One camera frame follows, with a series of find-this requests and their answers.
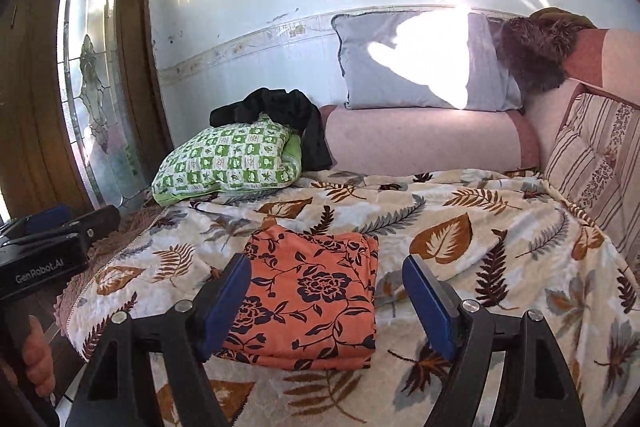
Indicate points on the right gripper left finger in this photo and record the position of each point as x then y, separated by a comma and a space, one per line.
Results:
117, 388

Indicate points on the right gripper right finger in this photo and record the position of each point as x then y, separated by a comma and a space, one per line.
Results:
536, 388

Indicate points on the orange floral garment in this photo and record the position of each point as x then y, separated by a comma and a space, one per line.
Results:
310, 303

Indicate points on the left hand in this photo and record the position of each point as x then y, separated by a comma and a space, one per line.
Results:
37, 357

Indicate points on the wooden glass door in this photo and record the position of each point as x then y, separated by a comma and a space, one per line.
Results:
82, 123

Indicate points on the cream leaf pattern blanket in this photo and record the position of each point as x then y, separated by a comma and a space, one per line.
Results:
512, 243

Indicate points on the green white patterned pillow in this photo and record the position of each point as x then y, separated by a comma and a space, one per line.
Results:
235, 158

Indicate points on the striped beige pillow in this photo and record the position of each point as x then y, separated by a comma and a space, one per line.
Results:
594, 163

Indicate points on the black garment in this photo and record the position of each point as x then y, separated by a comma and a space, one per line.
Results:
292, 109

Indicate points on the pink mattress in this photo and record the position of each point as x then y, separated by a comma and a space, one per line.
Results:
404, 141

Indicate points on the dark fuzzy pillow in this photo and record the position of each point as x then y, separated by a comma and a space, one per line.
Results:
533, 48

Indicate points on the grey pillow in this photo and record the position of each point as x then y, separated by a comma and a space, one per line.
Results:
444, 58

